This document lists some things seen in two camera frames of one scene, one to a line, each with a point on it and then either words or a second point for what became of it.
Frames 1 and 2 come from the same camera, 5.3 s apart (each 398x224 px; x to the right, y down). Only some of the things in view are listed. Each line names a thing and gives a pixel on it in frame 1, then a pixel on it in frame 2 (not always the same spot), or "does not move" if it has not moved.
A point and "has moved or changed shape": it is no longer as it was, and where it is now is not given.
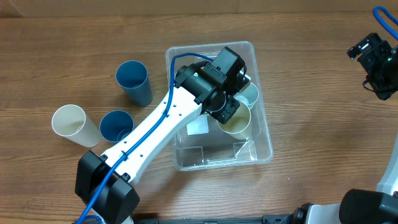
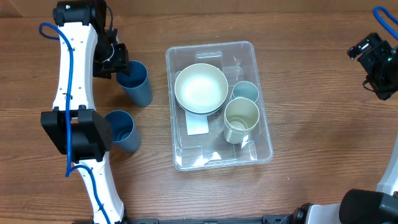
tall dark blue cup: x=133 y=76 does not move
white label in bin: x=198 y=126 does not move
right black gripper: x=384 y=89 does not move
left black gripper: x=225 y=110 -> x=119 y=63
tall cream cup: x=238 y=126 has moved or changed shape
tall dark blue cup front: x=115 y=125 does not move
